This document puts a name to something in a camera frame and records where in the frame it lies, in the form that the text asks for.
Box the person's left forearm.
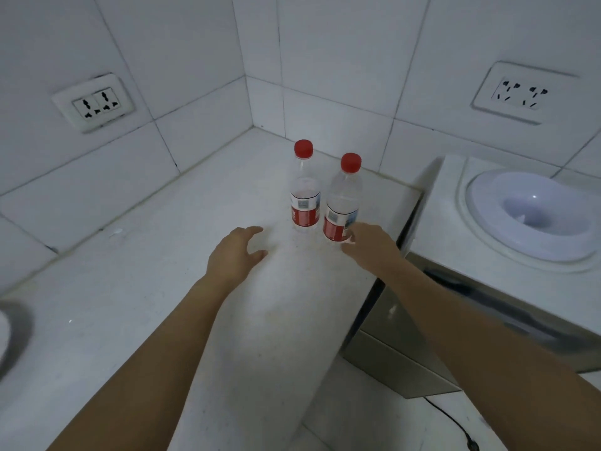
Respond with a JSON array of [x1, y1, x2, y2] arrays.
[[47, 273, 238, 451]]

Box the pale blue dispenser bottle seat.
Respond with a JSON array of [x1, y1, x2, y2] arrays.
[[465, 169, 601, 264]]

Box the person's left hand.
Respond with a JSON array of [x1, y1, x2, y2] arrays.
[[206, 225, 269, 293]]

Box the clear red-capped water bottle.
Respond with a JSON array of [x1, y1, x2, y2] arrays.
[[289, 139, 323, 232], [322, 153, 363, 244]]

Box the white wall power socket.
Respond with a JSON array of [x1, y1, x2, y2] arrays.
[[471, 61, 579, 126], [51, 73, 136, 134]]

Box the person's right forearm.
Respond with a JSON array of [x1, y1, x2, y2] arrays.
[[383, 257, 601, 451]]

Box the white water dispenser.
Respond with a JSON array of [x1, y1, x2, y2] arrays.
[[342, 153, 601, 400]]

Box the black power cable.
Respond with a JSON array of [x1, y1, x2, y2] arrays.
[[423, 396, 480, 451]]

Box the person's right hand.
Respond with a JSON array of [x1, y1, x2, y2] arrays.
[[340, 222, 406, 278]]

